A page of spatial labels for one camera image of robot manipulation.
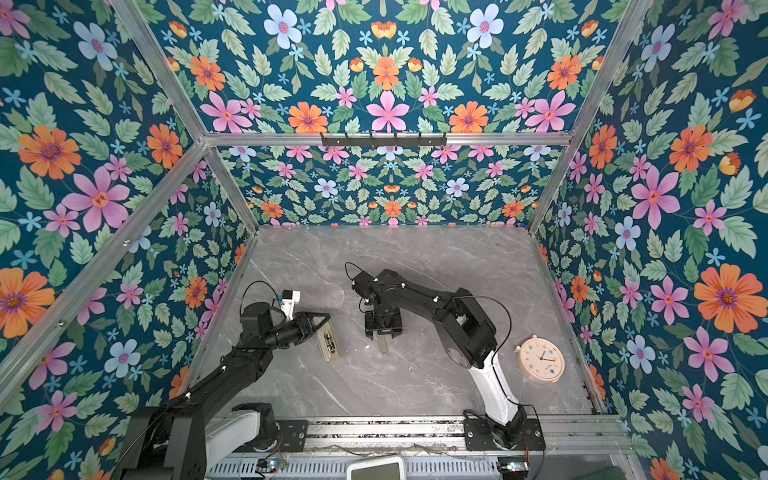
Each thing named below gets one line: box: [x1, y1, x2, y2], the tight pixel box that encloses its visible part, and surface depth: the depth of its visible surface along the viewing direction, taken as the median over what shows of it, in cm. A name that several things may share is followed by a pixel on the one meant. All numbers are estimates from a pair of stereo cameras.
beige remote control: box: [316, 320, 342, 362], surface depth 81 cm
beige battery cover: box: [378, 335, 389, 354], surface depth 91 cm
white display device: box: [346, 456, 405, 480], surface depth 67 cm
